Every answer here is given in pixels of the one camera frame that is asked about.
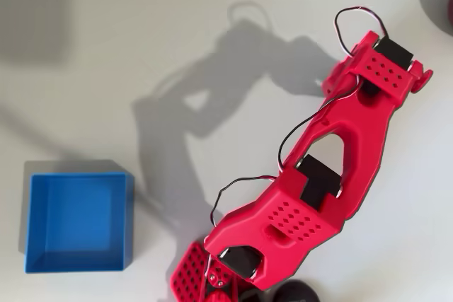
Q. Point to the red robot arm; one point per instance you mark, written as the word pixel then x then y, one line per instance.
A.
pixel 368 132

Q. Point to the red perforated robot base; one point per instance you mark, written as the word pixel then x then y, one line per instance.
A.
pixel 187 273

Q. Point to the blue plastic box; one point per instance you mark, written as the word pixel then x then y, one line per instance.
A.
pixel 78 210

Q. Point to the blurred maroon object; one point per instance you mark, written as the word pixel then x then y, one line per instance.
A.
pixel 450 8

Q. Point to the black round object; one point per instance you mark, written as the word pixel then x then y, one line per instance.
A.
pixel 293 293

